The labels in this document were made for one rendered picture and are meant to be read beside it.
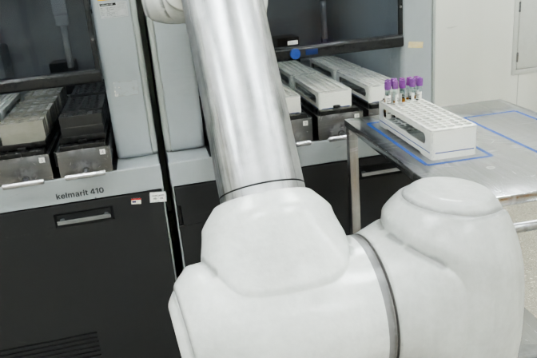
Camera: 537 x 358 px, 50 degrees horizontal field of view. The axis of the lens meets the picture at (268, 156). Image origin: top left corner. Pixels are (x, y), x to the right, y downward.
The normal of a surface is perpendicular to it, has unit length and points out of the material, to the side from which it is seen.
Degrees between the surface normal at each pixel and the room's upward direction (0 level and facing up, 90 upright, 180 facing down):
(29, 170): 90
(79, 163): 90
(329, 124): 90
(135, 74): 90
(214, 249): 54
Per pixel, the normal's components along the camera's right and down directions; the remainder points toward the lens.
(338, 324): 0.24, -0.10
